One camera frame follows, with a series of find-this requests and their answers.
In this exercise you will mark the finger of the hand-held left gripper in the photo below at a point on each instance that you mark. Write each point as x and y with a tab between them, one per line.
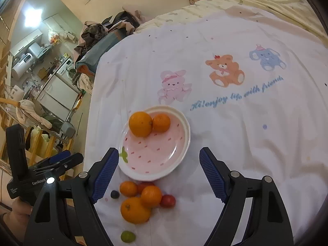
60	156
71	160

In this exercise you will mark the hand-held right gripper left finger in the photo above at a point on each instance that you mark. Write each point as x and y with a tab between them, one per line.
106	175

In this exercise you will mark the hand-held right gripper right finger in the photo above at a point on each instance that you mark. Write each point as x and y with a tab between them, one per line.
212	175

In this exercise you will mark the dark grape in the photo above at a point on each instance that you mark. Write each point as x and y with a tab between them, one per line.
114	194

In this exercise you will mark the small mandarin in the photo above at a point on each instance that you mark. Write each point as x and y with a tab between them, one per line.
128	188
162	123
151	196

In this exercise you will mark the red cherry tomato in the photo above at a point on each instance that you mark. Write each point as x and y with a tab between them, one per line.
144	185
167	201

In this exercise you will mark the large orange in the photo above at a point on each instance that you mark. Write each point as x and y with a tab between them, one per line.
135	210
140	124

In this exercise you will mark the white plastic plate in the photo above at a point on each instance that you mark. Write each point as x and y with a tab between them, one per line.
153	153

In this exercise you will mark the person's left hand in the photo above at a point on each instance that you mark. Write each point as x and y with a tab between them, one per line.
21	210

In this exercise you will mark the wooden rack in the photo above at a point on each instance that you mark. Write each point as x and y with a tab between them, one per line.
38	143

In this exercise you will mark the grey stool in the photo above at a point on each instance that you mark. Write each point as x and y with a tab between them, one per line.
68	130

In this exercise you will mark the beige towel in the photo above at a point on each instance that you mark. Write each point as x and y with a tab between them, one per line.
30	111

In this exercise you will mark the white animal print blanket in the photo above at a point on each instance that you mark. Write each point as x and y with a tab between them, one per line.
230	133

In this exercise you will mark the white floor cabinet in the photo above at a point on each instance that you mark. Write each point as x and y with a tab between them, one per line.
57	93

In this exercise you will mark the green grape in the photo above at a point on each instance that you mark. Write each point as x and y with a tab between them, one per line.
127	236

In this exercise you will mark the pale floral cloth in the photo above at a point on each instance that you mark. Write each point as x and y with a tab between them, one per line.
85	83

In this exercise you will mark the white washing machine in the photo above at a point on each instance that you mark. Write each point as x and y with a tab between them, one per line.
67	69

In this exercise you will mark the white kitchen appliance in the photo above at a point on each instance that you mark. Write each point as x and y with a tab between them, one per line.
21	65

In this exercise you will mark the teal and orange cushion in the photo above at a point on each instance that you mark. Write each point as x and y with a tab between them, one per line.
100	51

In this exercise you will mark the dark patterned garment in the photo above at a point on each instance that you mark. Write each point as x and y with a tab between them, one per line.
93	32

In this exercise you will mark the ceiling light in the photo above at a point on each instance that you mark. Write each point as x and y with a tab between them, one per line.
33	16

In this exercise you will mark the black garment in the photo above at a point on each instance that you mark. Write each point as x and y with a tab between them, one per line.
124	21

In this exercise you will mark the pink garment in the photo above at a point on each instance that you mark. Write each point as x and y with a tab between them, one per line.
134	12

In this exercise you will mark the pale yellow printed sheet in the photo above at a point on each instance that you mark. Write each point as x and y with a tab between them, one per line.
281	5

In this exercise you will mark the white wall cabinet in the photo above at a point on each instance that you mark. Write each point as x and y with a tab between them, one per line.
57	23
25	41

